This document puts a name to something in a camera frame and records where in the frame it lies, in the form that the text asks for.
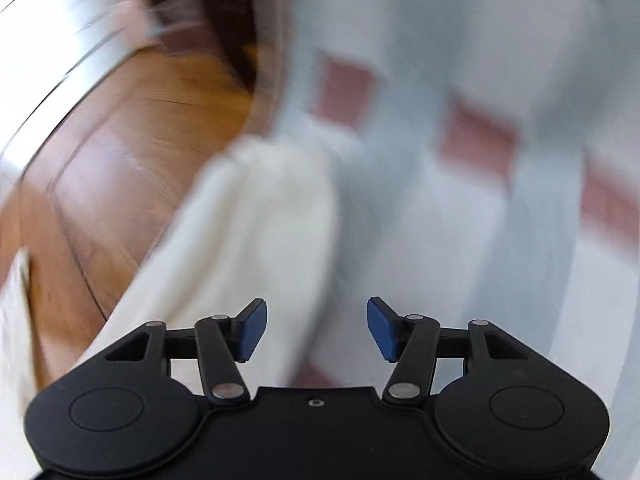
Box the dark wooden shelf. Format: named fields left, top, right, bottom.
left=149, top=0, right=282, bottom=97

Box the cream fleece garment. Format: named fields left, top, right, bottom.
left=0, top=135, right=337, bottom=461

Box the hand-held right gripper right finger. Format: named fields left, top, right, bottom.
left=366, top=296, right=531, bottom=405

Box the white drawer cabinet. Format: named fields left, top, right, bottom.
left=0, top=0, right=132, bottom=127

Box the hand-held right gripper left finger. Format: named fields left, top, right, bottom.
left=102, top=298, right=268, bottom=406

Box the checkered mat with brown border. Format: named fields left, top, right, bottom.
left=250, top=0, right=640, bottom=392

